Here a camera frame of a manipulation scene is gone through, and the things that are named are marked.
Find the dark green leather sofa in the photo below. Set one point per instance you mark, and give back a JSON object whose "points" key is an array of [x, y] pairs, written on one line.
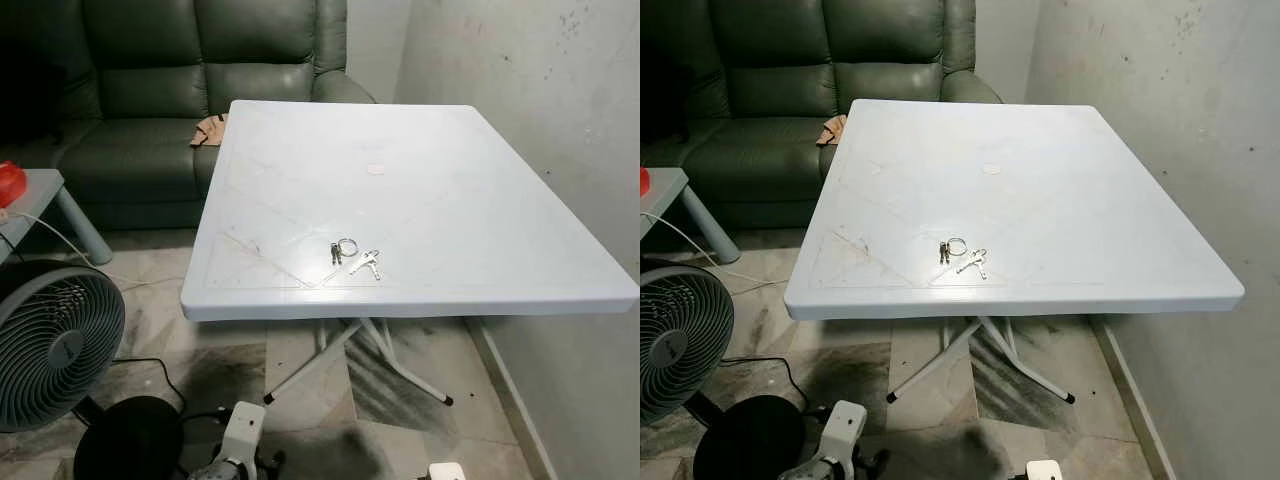
{"points": [[770, 150], [150, 150]]}

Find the white plastic folding table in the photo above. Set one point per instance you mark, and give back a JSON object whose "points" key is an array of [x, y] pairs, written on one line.
{"points": [[400, 200], [1020, 200]]}

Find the brown crumpled cloth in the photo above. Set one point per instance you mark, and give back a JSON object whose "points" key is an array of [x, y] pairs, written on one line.
{"points": [[211, 131], [832, 130]]}

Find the red round object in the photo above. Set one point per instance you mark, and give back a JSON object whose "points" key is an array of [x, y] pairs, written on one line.
{"points": [[10, 185], [644, 181]]}

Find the small grey side table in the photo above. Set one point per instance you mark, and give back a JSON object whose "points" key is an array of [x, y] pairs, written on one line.
{"points": [[40, 190], [668, 185]]}

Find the grey floor fan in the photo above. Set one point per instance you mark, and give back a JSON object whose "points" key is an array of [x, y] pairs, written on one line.
{"points": [[50, 340], [680, 340]]}

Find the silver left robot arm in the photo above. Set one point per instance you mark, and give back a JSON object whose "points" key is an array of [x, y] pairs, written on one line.
{"points": [[812, 471], [218, 471]]}

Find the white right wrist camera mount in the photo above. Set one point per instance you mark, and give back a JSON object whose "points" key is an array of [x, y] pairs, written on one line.
{"points": [[446, 472], [1044, 471]]}

